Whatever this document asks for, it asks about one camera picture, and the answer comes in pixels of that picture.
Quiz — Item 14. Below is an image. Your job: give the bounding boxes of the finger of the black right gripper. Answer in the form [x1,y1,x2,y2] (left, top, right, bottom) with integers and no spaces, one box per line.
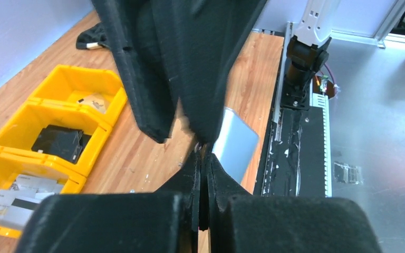
[151,1,266,143]
[92,1,177,143]

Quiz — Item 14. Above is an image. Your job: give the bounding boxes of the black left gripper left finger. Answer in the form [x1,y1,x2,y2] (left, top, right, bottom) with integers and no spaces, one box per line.
[15,151,201,252]

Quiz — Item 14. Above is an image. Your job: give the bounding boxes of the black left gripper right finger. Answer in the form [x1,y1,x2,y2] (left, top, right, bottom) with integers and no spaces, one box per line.
[206,154,381,252]

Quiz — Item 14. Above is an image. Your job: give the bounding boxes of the beige card in right bin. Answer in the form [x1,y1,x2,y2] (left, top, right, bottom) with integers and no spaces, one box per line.
[77,93,110,114]

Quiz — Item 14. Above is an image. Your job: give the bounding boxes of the black card holders in bin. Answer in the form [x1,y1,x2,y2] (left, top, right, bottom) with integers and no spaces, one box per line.
[31,124,91,164]

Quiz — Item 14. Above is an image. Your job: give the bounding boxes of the silver cards in bin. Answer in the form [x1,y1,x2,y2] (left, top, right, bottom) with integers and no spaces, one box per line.
[0,174,63,230]

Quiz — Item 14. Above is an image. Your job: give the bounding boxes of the yellow bin with cards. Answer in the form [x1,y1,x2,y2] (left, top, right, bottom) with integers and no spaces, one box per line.
[0,152,86,238]

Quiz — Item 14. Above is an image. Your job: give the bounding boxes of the black plush flower blanket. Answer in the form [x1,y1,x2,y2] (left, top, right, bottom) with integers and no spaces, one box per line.
[75,22,110,50]

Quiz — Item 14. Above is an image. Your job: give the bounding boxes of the yellow bin right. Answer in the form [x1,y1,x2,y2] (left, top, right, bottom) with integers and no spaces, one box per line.
[28,64,128,127]

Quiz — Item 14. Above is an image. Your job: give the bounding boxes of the yellow bin with holders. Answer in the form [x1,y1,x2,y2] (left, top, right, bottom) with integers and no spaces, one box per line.
[0,102,113,177]

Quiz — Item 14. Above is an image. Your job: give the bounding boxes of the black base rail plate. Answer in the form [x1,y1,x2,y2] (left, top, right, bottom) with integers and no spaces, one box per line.
[253,107,332,197]

